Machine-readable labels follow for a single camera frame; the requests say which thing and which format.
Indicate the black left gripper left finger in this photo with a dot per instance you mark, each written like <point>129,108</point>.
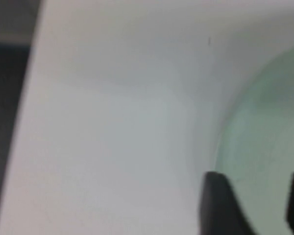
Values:
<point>218,208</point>

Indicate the pale green round plate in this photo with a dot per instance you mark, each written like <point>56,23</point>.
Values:
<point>259,137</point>

